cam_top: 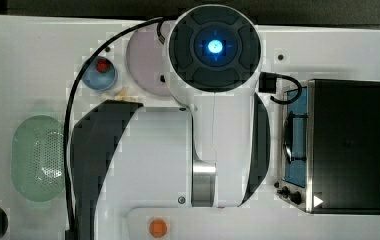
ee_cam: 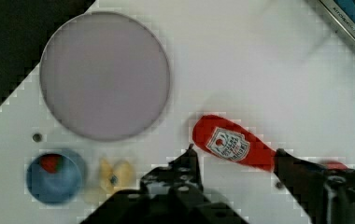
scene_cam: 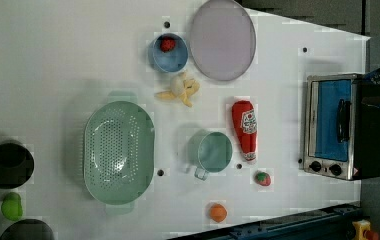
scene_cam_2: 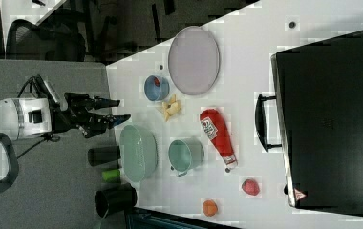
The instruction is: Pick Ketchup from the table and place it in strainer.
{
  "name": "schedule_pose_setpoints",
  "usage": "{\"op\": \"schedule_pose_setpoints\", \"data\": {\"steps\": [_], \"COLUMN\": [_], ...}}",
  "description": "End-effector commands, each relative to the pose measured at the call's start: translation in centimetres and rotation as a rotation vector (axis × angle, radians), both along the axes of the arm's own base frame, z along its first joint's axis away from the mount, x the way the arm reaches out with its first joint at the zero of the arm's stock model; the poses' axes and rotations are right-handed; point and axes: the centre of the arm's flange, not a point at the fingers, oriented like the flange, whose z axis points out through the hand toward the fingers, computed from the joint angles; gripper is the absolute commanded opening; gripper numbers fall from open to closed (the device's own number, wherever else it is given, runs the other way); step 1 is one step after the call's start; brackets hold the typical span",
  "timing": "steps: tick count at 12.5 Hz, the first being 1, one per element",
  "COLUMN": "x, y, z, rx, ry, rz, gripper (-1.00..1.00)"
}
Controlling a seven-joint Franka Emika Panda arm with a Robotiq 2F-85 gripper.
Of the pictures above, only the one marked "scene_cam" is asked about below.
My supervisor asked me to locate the black bowl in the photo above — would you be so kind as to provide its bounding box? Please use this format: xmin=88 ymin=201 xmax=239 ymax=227
xmin=0 ymin=143 xmax=35 ymax=189

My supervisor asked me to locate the silver toaster oven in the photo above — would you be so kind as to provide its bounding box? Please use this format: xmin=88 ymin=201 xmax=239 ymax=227
xmin=303 ymin=74 xmax=380 ymax=181

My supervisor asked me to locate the yellow red clamp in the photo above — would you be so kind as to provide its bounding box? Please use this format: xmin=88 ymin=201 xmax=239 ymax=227
xmin=352 ymin=220 xmax=380 ymax=240

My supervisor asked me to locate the lavender round plate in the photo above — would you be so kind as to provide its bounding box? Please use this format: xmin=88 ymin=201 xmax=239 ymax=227
xmin=189 ymin=0 xmax=256 ymax=81

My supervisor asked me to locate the black round object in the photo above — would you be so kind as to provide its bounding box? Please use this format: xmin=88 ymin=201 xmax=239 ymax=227
xmin=0 ymin=219 xmax=55 ymax=240

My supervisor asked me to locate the red strawberry toy in bowl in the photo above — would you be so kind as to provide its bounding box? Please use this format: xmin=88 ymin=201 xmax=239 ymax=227
xmin=159 ymin=37 xmax=176 ymax=53

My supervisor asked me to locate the green pear toy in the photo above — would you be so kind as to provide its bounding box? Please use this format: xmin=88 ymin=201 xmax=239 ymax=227
xmin=1 ymin=192 xmax=23 ymax=221

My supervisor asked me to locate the peeled banana toy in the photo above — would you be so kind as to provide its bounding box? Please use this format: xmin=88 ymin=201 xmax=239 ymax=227
xmin=155 ymin=71 xmax=200 ymax=107

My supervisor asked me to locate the blue bowl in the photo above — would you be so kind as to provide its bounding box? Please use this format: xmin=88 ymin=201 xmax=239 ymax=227
xmin=148 ymin=33 xmax=189 ymax=73

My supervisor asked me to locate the red plush ketchup bottle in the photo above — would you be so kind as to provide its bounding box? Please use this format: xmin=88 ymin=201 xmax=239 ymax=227
xmin=231 ymin=100 xmax=257 ymax=162

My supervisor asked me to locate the orange fruit toy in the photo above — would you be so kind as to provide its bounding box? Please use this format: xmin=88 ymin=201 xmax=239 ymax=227
xmin=209 ymin=204 xmax=228 ymax=223

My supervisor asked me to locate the green mug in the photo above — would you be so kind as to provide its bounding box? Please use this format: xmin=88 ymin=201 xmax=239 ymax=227
xmin=187 ymin=130 xmax=233 ymax=181

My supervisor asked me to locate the green plastic strainer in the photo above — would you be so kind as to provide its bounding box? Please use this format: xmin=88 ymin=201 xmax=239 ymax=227
xmin=83 ymin=91 xmax=155 ymax=215

